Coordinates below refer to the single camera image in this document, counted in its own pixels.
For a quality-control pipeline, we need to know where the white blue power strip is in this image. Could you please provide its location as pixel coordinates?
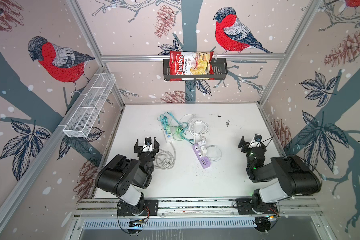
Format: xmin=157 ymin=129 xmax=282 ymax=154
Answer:
xmin=161 ymin=118 xmax=174 ymax=143

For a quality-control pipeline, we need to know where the green plug adapter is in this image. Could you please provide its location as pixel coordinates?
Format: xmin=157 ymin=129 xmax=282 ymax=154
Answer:
xmin=165 ymin=126 xmax=172 ymax=135

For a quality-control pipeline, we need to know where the teal plug adapter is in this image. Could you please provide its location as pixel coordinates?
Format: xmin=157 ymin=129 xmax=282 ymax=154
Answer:
xmin=160 ymin=117 xmax=169 ymax=128

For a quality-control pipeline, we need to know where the teal multi-head charging cable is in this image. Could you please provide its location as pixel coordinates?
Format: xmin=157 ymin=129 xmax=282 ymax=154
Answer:
xmin=157 ymin=111 xmax=199 ymax=145

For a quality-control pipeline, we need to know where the pale lilac charger adapter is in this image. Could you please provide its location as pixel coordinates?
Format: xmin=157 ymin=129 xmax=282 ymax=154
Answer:
xmin=198 ymin=137 xmax=207 ymax=147

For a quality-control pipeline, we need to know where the purple power strip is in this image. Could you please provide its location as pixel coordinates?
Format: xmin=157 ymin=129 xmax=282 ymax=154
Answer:
xmin=192 ymin=144 xmax=211 ymax=169

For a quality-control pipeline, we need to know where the white charger adapter with cable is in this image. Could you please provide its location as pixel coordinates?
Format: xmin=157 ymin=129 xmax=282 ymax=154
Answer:
xmin=201 ymin=145 xmax=223 ymax=162

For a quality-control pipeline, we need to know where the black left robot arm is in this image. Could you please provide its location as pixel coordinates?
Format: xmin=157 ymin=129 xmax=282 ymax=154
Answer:
xmin=95 ymin=137 xmax=160 ymax=213

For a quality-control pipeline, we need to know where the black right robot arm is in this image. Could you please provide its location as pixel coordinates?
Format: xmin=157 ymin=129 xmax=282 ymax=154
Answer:
xmin=238 ymin=135 xmax=322 ymax=213

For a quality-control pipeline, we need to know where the red chips bag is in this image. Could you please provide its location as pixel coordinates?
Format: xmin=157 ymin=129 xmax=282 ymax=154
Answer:
xmin=169 ymin=51 xmax=214 ymax=81

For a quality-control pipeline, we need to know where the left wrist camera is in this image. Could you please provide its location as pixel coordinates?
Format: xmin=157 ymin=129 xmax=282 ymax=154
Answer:
xmin=143 ymin=137 xmax=153 ymax=152

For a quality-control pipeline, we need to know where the green charging cable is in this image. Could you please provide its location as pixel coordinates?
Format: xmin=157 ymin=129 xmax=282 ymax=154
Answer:
xmin=172 ymin=126 xmax=188 ymax=142

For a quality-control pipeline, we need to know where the white power strip cord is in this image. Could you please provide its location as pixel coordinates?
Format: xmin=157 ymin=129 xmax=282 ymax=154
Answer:
xmin=179 ymin=113 xmax=211 ymax=142

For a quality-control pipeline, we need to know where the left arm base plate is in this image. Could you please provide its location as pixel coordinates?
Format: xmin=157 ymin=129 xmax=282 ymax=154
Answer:
xmin=118 ymin=200 xmax=159 ymax=217

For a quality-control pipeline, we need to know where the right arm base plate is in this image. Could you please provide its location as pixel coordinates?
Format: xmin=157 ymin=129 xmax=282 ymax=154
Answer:
xmin=233 ymin=198 xmax=279 ymax=215

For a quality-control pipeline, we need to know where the aluminium front rail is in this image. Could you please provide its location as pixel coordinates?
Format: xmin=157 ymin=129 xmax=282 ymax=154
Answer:
xmin=73 ymin=196 xmax=324 ymax=219

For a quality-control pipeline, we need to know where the white wire wall basket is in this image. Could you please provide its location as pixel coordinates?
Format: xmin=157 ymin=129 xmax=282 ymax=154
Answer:
xmin=63 ymin=73 xmax=116 ymax=138

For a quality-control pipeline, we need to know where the black wall basket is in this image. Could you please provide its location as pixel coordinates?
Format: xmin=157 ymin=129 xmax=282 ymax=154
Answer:
xmin=163 ymin=58 xmax=228 ymax=82

